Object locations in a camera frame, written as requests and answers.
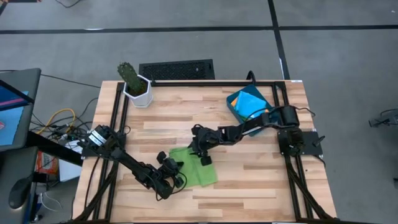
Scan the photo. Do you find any monitor with blue screen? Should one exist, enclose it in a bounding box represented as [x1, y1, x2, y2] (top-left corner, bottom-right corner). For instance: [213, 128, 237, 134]
[0, 79, 35, 152]

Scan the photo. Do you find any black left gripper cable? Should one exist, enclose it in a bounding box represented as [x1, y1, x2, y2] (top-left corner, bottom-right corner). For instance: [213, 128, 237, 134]
[155, 172, 188, 202]

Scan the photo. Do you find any grey desk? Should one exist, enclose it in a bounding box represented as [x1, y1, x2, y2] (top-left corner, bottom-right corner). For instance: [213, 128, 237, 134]
[0, 67, 42, 224]

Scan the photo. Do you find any green cactus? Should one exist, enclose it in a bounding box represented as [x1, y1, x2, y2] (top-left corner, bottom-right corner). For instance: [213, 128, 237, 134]
[117, 62, 149, 96]

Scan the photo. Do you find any teal plastic bin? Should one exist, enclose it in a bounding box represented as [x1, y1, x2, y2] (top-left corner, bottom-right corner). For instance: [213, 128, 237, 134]
[226, 83, 280, 138]

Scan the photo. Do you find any orange cardboard box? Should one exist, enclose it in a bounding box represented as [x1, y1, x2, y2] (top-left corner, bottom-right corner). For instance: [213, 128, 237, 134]
[35, 151, 60, 175]

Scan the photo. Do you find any black floor vent grille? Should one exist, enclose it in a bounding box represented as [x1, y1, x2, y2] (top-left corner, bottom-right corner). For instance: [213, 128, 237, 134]
[138, 58, 216, 81]

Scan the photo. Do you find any white cable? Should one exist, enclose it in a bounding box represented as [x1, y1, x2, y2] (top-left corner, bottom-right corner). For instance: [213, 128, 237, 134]
[39, 192, 63, 213]

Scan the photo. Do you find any yellow cable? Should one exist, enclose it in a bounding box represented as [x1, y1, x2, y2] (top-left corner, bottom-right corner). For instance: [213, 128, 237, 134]
[35, 108, 76, 135]

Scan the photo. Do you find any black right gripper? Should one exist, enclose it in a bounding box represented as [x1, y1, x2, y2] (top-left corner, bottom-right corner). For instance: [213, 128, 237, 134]
[188, 124, 223, 167]

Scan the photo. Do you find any green microfiber towel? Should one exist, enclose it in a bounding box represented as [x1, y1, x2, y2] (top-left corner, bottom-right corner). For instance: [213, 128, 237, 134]
[169, 146, 218, 189]

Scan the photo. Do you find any curved black cable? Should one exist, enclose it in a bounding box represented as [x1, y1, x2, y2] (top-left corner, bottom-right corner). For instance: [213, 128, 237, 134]
[54, 0, 82, 9]

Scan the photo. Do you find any white hexagonal plant pot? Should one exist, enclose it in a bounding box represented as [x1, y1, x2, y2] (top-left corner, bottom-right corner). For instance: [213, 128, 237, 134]
[123, 73, 154, 109]

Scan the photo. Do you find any thin black floor cable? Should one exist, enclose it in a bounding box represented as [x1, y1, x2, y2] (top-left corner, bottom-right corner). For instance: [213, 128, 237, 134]
[40, 73, 102, 89]

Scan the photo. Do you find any black computer mouse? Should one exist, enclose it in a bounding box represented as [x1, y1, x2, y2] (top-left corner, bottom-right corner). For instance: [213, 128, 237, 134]
[8, 177, 34, 210]

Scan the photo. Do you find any black metal beam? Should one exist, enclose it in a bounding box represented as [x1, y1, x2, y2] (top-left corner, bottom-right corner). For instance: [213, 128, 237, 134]
[26, 130, 84, 167]

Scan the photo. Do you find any black aluminium table frame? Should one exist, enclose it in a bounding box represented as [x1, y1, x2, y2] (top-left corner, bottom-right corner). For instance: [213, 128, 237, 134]
[73, 80, 340, 224]

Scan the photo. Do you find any white paper sheet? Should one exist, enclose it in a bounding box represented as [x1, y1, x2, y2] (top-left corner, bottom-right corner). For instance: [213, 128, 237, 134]
[58, 139, 83, 182]

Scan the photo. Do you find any light blue microfiber towel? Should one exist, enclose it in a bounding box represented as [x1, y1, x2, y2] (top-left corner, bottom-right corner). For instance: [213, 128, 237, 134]
[233, 90, 270, 121]

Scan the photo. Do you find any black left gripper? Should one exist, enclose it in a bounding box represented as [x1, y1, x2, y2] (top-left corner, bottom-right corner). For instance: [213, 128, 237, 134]
[155, 151, 185, 189]

